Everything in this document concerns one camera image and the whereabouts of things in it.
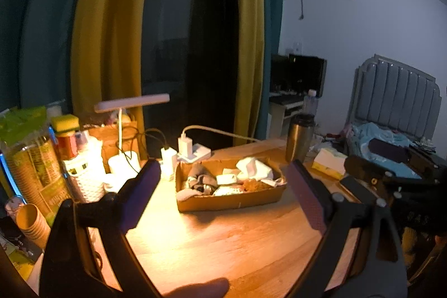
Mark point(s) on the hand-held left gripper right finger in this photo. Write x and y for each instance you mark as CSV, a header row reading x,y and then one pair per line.
x,y
307,193

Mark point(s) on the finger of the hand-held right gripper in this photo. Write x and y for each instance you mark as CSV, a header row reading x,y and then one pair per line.
x,y
389,149
363,167

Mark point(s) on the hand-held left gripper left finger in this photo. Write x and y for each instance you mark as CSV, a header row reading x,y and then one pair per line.
x,y
139,193

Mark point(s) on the white sock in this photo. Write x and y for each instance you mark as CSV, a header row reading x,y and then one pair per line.
x,y
187,195

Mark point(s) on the brown fluffy item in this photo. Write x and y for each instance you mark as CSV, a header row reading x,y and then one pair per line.
x,y
252,185

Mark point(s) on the white cloth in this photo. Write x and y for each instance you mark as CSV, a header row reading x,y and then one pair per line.
x,y
253,168

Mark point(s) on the cardboard box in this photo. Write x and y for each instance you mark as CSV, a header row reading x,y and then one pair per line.
x,y
230,202

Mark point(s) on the small white packet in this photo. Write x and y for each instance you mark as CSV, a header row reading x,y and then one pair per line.
x,y
232,171

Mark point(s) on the person's left hand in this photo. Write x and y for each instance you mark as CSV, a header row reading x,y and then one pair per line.
x,y
199,289

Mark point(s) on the blue blanket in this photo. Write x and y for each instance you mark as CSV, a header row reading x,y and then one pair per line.
x,y
377,139

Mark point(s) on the white desk lamp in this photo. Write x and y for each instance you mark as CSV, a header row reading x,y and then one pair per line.
x,y
124,165

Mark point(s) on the yellow tissue box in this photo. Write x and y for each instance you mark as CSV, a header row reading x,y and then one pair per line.
x,y
328,163

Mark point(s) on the small white charger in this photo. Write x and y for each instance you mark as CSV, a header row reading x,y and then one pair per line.
x,y
169,160

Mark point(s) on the steel tumbler with black lid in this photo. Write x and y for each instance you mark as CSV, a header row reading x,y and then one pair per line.
x,y
298,141

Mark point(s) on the white woven basket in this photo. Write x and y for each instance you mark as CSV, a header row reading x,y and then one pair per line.
x,y
87,182

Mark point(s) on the brown cardboard carton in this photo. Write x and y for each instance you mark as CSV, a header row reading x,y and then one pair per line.
x,y
108,141

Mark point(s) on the large white charger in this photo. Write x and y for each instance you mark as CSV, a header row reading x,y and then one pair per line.
x,y
185,145

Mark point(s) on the white power strip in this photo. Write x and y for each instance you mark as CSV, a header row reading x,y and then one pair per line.
x,y
199,153

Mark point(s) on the clear water bottle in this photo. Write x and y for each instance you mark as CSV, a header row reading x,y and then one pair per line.
x,y
310,102

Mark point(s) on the white monitor stand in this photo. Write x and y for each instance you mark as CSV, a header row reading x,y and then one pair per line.
x,y
283,113

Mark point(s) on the red can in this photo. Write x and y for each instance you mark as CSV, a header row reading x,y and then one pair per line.
x,y
67,146

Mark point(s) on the yellow green sponge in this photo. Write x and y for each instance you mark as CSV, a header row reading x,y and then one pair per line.
x,y
65,123

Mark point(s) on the black monitor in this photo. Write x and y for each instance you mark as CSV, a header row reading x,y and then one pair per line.
x,y
303,74

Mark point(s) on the loose stack of paper cups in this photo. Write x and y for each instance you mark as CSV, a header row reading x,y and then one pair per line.
x,y
33,224

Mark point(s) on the white wall outlet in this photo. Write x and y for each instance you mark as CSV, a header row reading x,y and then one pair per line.
x,y
297,46

